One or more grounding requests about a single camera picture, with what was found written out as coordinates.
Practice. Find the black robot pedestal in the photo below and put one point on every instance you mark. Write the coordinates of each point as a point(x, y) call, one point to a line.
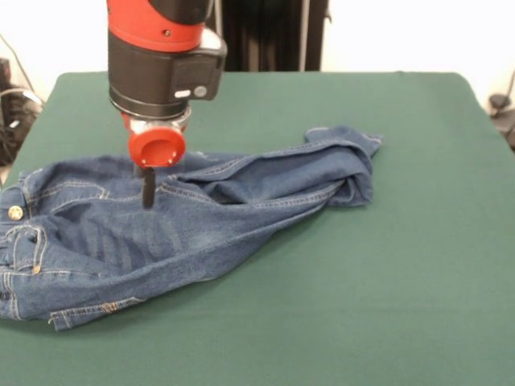
point(273, 36)

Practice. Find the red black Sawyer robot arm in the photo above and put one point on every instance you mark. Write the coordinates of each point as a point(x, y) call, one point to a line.
point(153, 68)

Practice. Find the black wheeled chair base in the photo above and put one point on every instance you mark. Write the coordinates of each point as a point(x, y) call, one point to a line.
point(499, 101)
point(12, 116)

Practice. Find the dark green table cloth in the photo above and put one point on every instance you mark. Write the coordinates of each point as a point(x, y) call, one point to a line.
point(362, 281)

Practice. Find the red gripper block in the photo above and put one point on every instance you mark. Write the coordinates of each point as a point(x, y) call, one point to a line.
point(157, 149)

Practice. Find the blue denim jeans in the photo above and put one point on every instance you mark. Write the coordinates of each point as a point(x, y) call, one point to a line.
point(201, 241)

